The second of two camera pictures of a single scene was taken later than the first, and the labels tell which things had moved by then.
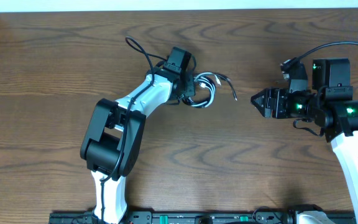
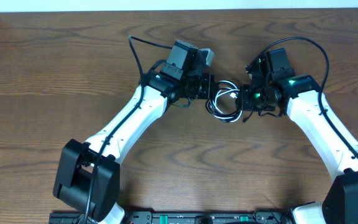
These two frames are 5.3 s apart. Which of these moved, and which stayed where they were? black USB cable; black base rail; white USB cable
Moved: white USB cable; black USB cable
Stayed: black base rail
